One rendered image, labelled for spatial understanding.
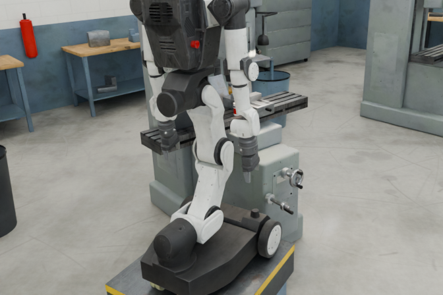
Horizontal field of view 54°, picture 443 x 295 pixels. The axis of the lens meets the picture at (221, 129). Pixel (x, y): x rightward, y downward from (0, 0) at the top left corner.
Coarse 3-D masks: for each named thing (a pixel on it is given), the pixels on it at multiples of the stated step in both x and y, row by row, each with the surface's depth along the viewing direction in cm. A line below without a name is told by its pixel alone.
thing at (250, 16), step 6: (252, 12) 263; (246, 18) 262; (252, 18) 265; (252, 24) 266; (222, 30) 264; (252, 30) 267; (222, 36) 266; (252, 36) 268; (222, 42) 267; (252, 42) 270; (222, 48) 269; (252, 48) 271; (222, 54) 270; (252, 54) 272
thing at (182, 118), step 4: (184, 112) 259; (180, 116) 258; (184, 116) 260; (188, 116) 261; (176, 120) 258; (180, 120) 259; (184, 120) 261; (188, 120) 262; (176, 124) 259; (180, 124) 260; (184, 124) 262; (188, 124) 263; (192, 124) 265; (176, 128) 259; (180, 128) 261
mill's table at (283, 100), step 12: (264, 96) 317; (276, 96) 316; (288, 96) 315; (300, 96) 316; (228, 108) 295; (276, 108) 295; (288, 108) 302; (300, 108) 311; (228, 120) 273; (264, 120) 291; (144, 132) 258; (156, 132) 257; (180, 132) 257; (192, 132) 256; (228, 132) 273; (144, 144) 259; (156, 144) 246; (180, 144) 252; (192, 144) 258
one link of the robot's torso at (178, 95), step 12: (168, 72) 189; (180, 72) 188; (192, 72) 187; (204, 72) 190; (168, 84) 186; (180, 84) 183; (192, 84) 184; (168, 96) 179; (180, 96) 181; (192, 96) 186; (168, 108) 181; (180, 108) 181
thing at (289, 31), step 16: (272, 0) 752; (288, 0) 776; (304, 0) 801; (272, 16) 762; (288, 16) 786; (304, 16) 812; (256, 32) 782; (272, 32) 772; (288, 32) 797; (304, 32) 823; (272, 48) 782; (288, 48) 808; (304, 48) 835
